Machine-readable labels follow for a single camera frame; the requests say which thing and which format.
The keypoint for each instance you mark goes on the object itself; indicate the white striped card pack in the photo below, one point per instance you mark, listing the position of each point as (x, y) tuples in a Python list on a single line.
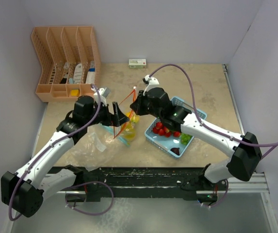
[(78, 73)]

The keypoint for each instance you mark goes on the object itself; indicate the peach desk organizer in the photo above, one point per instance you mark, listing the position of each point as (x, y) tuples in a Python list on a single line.
[(56, 45)]

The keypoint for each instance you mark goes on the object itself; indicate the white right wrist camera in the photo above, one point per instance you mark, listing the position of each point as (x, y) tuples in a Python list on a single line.
[(150, 83)]

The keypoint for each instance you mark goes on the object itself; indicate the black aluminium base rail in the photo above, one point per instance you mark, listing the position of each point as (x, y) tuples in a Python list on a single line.
[(156, 183)]

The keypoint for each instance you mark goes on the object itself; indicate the black grey scraper tool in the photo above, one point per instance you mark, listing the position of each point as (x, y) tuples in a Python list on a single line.
[(64, 74)]

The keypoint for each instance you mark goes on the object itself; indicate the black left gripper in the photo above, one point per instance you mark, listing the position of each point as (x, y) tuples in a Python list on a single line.
[(118, 117)]

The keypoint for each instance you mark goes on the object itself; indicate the dark purple plum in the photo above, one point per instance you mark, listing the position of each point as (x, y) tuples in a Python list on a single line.
[(175, 151)]

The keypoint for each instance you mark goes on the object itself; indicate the yellow banana bunch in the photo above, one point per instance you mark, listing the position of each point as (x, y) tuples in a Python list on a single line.
[(133, 118)]

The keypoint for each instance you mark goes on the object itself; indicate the light blue plastic basket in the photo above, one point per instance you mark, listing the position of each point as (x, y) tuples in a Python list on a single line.
[(164, 143)]

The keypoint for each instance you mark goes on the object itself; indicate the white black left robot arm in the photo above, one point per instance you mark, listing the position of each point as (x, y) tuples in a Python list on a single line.
[(27, 188)]

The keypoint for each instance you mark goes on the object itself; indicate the white blue boxed item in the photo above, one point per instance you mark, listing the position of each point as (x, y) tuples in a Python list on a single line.
[(91, 74)]

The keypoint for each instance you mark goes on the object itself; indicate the yellow grey eraser block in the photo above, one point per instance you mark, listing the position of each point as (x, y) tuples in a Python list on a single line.
[(74, 93)]

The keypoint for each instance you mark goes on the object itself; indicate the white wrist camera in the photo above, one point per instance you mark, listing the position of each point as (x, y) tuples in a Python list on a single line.
[(102, 92), (150, 83)]

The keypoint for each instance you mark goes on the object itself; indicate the green grape bunch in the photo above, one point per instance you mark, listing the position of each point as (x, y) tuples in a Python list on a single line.
[(185, 138)]

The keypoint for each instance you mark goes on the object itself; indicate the clear blue-zipper bag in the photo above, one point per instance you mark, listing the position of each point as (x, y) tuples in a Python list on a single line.
[(112, 130)]

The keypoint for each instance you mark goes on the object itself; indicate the yellow star fruit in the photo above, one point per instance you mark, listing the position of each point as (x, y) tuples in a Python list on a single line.
[(129, 133)]

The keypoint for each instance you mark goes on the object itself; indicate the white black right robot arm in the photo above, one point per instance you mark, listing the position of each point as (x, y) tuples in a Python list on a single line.
[(242, 158)]

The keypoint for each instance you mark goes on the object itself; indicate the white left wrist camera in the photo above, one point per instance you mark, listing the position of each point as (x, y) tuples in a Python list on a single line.
[(102, 92)]

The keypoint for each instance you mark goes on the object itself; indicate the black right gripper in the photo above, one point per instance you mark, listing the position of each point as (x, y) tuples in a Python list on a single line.
[(137, 106)]

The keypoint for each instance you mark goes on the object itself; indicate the green white small box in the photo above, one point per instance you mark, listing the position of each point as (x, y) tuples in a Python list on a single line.
[(137, 63)]

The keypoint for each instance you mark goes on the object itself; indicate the clear orange-zipper bag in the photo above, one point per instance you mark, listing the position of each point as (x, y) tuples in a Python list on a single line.
[(99, 147)]

